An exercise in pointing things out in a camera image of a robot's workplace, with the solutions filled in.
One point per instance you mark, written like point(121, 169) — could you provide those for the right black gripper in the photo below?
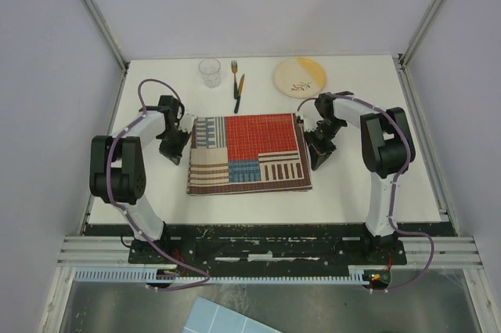
point(318, 153)

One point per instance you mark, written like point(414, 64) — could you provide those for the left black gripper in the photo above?
point(174, 154)

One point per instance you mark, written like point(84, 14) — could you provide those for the patchwork patterned placemat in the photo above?
point(247, 154)

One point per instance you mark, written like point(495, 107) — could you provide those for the cream yellow ceramic plate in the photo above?
point(299, 78)

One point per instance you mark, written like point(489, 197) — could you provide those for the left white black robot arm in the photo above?
point(117, 169)

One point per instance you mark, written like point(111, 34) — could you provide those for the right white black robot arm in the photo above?
point(387, 151)

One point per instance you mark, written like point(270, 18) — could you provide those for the clear drinking glass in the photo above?
point(210, 70)

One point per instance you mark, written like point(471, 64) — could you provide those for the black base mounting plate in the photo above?
point(279, 250)

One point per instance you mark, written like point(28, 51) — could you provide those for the blue tiled board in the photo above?
point(206, 316)

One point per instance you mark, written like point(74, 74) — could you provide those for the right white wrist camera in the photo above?
point(306, 123)

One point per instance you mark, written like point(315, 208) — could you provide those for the green handled fork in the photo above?
point(234, 69)

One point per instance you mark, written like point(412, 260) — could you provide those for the light blue cable duct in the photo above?
point(161, 276)

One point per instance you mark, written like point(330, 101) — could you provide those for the aluminium front frame rail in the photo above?
point(449, 253)

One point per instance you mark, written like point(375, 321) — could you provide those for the left aluminium frame post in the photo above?
point(105, 32)

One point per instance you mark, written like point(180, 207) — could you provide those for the aluminium frame post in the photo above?
point(105, 32)
point(425, 24)

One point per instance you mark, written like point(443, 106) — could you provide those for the right aluminium frame post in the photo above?
point(425, 24)

